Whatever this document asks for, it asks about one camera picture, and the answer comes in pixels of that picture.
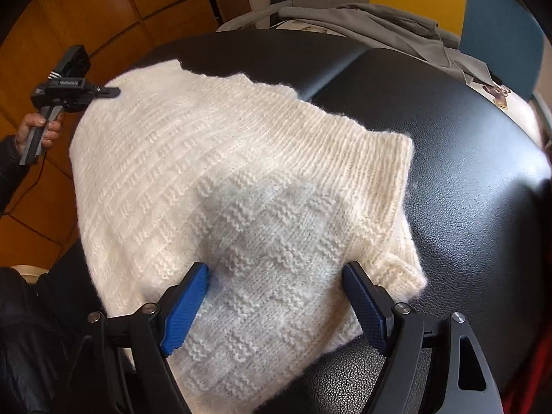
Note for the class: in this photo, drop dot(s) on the person's left hand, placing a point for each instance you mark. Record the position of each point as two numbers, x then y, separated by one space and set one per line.
28 128

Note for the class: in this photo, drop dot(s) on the red cloth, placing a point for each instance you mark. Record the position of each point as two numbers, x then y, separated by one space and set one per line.
532 353

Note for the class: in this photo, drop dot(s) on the white printed cushion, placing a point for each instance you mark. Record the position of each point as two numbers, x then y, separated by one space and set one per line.
517 116

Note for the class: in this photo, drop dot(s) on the white knitted sweater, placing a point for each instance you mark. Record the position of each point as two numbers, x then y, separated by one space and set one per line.
194 159

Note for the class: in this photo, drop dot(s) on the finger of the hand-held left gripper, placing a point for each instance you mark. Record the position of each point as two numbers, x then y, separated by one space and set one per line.
108 92

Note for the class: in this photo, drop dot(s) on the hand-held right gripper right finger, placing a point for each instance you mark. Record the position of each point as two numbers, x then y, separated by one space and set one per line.
364 306

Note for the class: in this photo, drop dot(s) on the grey hoodie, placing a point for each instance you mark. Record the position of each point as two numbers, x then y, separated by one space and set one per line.
388 21

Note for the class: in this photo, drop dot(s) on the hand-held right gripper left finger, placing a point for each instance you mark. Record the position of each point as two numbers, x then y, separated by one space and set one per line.
185 310

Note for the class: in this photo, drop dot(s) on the person's black jacket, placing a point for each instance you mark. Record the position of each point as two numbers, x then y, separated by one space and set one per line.
34 332

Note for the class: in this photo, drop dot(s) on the person's left forearm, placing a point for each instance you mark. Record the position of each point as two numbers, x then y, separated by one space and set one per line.
11 168

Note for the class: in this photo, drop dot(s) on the black leather bench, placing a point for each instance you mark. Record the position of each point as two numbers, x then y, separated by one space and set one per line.
453 159

